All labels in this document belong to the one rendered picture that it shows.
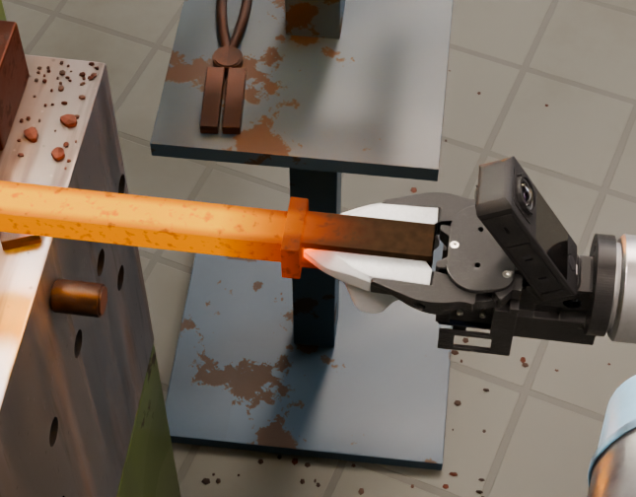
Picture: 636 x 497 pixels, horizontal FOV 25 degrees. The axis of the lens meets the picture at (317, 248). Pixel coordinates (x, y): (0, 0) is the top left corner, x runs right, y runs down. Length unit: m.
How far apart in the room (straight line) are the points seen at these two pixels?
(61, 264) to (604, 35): 1.57
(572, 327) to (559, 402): 1.08
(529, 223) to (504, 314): 0.08
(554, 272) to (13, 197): 0.38
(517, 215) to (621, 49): 1.64
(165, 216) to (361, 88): 0.57
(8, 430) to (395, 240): 0.32
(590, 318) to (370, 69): 0.63
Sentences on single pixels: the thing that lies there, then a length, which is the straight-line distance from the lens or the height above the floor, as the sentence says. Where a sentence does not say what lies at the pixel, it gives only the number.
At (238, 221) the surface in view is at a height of 1.01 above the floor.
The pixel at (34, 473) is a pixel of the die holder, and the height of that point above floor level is 0.79.
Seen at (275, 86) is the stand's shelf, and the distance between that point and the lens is 1.54.
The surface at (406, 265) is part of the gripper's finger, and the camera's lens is 0.98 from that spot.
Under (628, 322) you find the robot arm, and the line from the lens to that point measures 0.99.
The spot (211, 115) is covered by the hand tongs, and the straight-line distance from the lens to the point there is 1.50.
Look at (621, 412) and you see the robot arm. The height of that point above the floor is 1.25.
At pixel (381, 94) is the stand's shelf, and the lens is 1.54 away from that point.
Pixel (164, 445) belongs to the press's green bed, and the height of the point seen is 0.28.
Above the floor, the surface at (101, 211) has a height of 1.01.
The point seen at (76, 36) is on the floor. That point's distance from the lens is 2.55.
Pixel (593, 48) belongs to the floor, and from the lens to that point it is 2.54.
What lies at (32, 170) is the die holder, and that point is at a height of 0.91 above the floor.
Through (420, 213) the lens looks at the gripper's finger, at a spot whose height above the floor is 1.01.
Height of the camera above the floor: 1.81
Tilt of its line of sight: 55 degrees down
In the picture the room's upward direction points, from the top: straight up
